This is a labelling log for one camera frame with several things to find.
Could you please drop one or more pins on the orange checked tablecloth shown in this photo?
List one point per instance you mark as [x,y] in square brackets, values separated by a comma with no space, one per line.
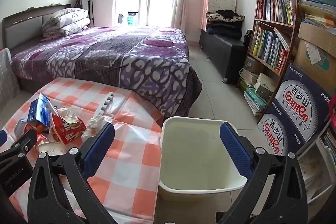
[126,155]

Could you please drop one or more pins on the dark wooden bed frame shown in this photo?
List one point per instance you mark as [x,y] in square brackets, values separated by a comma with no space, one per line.
[23,22]

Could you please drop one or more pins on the dark blue water carton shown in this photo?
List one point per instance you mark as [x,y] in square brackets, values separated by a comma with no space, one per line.
[270,132]
[302,108]

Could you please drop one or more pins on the grey checked cloth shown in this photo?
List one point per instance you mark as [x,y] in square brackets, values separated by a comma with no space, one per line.
[8,77]

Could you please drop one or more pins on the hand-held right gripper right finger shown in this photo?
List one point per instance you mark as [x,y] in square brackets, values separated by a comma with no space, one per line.
[235,150]

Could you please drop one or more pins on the stack of folded clothes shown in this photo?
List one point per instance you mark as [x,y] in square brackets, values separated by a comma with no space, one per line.
[224,24]

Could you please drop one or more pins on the white storage shelf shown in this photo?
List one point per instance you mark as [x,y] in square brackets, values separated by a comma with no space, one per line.
[320,169]

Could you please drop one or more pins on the white tissue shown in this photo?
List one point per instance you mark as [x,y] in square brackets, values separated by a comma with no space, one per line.
[67,113]
[94,123]

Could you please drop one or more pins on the blue paper carton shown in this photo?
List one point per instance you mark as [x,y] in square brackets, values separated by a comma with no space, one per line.
[39,108]

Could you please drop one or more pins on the black bag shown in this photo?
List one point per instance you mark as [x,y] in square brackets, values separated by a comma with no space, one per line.
[247,39]

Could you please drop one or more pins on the stack of paper folders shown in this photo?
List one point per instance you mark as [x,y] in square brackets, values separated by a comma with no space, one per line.
[317,3]

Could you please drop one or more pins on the pink drawer cabinet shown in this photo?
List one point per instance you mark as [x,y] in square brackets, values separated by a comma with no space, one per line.
[218,3]

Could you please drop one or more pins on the bed with purple bedspread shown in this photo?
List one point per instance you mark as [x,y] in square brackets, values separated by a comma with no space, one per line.
[118,56]

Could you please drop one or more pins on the grey plastic bag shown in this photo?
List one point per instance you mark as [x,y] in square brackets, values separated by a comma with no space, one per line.
[22,125]

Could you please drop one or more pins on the black coat rack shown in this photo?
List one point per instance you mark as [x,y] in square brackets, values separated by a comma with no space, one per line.
[90,6]

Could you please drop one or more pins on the white notched foam strip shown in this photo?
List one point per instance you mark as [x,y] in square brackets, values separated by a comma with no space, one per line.
[105,104]

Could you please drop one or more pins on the white plastic trash bin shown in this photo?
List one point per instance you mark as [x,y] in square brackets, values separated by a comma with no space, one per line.
[194,155]

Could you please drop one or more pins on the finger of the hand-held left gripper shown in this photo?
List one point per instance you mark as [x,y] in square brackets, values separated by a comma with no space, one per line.
[2,138]
[22,144]

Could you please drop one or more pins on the wooden bookshelf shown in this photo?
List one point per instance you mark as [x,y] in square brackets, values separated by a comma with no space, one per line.
[294,29]

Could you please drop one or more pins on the white paper cup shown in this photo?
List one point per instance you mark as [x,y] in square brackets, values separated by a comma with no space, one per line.
[51,148]

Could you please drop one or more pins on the row of upright books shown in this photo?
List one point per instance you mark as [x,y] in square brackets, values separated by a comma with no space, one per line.
[267,48]
[275,7]

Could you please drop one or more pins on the pile of books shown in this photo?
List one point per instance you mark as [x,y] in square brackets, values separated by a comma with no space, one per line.
[254,100]

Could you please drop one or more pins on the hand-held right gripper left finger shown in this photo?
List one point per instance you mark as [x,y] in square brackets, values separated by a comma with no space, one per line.
[98,148]

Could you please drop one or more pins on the folded white patterned quilt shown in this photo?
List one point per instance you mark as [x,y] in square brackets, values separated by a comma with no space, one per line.
[65,20]

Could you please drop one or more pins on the large brown cardboard box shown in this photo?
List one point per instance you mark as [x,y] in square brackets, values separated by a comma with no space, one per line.
[317,56]

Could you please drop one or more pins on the black bench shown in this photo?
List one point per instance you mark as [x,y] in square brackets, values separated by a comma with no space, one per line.
[223,50]

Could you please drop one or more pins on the small cardboard box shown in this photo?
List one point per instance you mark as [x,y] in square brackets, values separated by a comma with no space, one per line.
[265,86]

